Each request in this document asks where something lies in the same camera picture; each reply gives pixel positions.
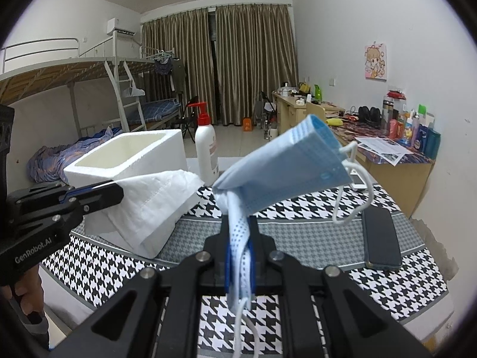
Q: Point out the brown pleated curtain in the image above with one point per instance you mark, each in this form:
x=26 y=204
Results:
x=179 y=67
x=257 y=63

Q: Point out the white clothes hanger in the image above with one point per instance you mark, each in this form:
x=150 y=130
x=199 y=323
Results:
x=134 y=91

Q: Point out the row of toiletry bottles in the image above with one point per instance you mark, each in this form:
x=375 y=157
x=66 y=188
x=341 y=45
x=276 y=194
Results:
x=413 y=130

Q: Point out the blue plaid blanket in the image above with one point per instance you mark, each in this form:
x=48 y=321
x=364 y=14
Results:
x=56 y=156

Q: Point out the wooden desk with drawers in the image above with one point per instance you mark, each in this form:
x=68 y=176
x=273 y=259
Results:
x=287 y=113

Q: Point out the white flat device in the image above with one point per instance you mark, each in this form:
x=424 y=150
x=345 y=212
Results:
x=358 y=181

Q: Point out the person's left hand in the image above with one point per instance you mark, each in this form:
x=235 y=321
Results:
x=33 y=294

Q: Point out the blue face mask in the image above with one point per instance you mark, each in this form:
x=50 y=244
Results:
x=283 y=171

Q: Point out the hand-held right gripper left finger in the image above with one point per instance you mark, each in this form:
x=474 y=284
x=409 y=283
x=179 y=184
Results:
x=214 y=268

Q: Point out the blue checked bed sheet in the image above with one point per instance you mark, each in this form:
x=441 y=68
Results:
x=158 y=110

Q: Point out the white tissue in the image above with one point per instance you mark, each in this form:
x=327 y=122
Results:
x=149 y=209

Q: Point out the black smartphone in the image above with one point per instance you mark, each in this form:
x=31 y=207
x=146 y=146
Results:
x=382 y=238

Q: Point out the white printed papers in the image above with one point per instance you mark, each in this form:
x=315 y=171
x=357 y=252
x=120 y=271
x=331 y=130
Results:
x=384 y=149

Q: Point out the blue hanging garment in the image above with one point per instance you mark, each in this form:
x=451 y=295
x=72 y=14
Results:
x=163 y=67

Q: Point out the white metal bunk bed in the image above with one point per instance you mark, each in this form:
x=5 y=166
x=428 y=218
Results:
x=56 y=71
x=156 y=54

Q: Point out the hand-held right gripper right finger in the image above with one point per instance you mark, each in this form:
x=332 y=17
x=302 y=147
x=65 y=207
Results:
x=264 y=268

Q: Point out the yellow bundle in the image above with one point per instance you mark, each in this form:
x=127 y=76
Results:
x=334 y=122

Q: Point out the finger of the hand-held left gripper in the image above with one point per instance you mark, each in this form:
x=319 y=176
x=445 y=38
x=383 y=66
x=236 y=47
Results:
x=106 y=197
x=41 y=195

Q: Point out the white pump bottle red cap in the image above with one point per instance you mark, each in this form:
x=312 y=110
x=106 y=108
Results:
x=207 y=149

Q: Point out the pink cartoon wall poster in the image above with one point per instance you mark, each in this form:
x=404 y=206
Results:
x=376 y=61

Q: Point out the white bed ladder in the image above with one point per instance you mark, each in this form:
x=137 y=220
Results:
x=125 y=100

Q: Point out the white foam box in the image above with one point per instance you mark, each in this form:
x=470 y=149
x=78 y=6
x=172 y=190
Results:
x=149 y=149

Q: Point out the houndstooth tablecloth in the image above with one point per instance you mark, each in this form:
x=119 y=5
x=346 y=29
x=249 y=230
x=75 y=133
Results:
x=309 y=238

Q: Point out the yellow bag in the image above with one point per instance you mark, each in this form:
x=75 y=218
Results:
x=305 y=88

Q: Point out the black headphones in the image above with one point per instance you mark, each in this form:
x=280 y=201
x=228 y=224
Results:
x=369 y=115

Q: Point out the white air conditioner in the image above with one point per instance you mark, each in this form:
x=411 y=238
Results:
x=121 y=27

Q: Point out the olive hanging shirt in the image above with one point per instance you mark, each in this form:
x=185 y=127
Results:
x=179 y=76

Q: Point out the orange container on floor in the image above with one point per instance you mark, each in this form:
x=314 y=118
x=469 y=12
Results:
x=248 y=125

